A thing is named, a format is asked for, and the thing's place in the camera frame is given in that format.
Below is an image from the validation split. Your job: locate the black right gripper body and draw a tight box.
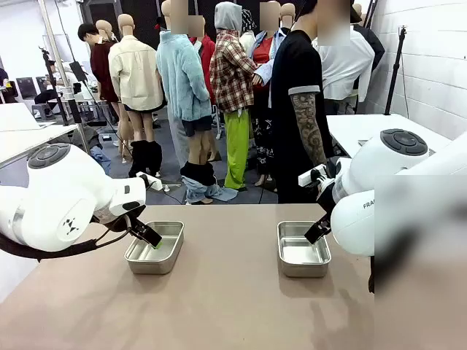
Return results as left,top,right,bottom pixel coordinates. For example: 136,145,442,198
315,179,339,221

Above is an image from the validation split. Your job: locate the rectangular steel container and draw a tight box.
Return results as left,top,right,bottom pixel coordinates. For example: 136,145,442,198
277,220,333,279
123,220,185,276

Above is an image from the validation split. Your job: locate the person's tattooed right forearm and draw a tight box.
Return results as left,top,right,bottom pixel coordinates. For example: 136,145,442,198
296,122,329,168

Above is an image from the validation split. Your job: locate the white power strip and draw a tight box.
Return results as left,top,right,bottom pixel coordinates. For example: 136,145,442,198
136,174,164,191

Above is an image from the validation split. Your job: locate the white side table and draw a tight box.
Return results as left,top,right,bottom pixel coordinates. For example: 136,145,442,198
325,113,454,158

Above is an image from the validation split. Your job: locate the person in black t-shirt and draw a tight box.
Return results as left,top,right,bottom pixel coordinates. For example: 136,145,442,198
269,0,352,205

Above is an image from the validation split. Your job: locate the mannequin in white shirt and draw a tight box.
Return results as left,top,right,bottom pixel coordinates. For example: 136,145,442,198
312,23,377,104

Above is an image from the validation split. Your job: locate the black tripod stand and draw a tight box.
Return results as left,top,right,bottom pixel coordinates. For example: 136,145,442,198
384,24,409,116

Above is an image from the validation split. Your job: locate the mannequin in light blue fleece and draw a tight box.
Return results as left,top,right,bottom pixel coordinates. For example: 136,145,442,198
155,0,220,205

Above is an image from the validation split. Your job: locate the mannequin in plaid shirt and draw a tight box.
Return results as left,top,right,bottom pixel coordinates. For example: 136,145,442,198
209,1,259,191

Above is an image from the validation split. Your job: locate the white work table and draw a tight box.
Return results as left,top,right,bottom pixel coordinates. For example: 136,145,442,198
0,103,80,169

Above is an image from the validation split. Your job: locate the mannequin in cream shirt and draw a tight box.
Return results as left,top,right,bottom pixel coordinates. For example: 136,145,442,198
108,13,166,163

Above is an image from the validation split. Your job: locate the mannequin in black coat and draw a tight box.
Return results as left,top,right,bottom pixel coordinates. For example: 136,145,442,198
350,3,386,72

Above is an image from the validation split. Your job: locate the black light stand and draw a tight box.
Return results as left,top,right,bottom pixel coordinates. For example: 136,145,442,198
38,45,72,127

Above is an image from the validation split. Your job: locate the mannequin in maroon shirt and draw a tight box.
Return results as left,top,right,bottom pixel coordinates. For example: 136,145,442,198
90,20,120,104

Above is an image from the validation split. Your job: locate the black hanging power adapter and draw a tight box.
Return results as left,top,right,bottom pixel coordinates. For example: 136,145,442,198
68,61,89,84

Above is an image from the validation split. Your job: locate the mannequin in black jacket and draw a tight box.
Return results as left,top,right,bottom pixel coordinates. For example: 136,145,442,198
279,2,297,32

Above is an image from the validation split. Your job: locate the mannequin in red jacket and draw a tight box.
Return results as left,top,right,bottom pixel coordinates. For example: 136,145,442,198
188,16,217,106

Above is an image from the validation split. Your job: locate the mannequin in patterned headscarf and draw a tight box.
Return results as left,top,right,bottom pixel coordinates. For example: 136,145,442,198
239,9,257,58

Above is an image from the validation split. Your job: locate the black-haired person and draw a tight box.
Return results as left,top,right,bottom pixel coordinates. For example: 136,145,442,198
77,23,101,47

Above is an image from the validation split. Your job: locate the white slanted pole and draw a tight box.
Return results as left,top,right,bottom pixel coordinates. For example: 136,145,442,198
38,0,92,154

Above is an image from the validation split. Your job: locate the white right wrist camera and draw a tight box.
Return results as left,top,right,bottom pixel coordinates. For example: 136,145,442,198
298,163,336,190

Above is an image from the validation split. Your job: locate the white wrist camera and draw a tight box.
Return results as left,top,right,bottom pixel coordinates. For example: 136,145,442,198
108,177,147,217
298,163,336,190

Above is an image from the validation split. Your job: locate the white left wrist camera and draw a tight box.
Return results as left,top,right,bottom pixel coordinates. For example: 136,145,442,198
108,177,147,217

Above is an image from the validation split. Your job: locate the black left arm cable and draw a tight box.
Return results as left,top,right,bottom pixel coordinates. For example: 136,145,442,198
0,214,133,263

